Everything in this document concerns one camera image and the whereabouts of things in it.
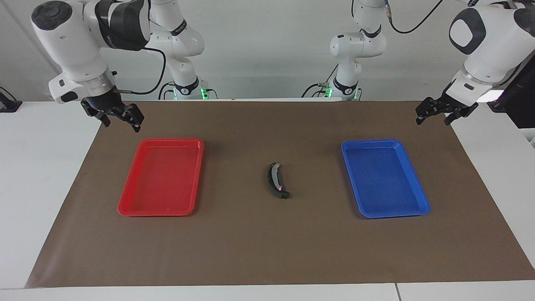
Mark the red plastic tray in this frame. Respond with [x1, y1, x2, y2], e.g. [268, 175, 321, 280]
[117, 138, 205, 217]

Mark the long curved brake pad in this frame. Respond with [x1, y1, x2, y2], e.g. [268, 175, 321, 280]
[266, 162, 290, 200]

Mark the black left base cable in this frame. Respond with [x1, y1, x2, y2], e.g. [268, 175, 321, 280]
[302, 65, 340, 99]

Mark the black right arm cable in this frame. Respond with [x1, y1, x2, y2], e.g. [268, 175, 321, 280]
[115, 46, 167, 96]

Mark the black clamp mount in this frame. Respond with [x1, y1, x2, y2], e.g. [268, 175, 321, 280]
[0, 87, 23, 113]

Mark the black right base cable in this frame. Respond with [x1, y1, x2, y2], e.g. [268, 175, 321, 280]
[158, 82, 176, 100]

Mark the brown table mat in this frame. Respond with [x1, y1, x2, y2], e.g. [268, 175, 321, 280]
[25, 100, 535, 289]

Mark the blue plastic tray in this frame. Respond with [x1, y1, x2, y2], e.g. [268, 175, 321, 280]
[341, 139, 431, 219]

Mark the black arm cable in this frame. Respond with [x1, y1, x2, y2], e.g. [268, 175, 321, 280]
[115, 46, 167, 96]
[384, 0, 444, 35]

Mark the black base cable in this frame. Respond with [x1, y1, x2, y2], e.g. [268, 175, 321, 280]
[158, 82, 176, 100]
[302, 65, 340, 99]

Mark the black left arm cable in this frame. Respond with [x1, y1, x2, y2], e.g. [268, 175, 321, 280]
[384, 0, 444, 35]

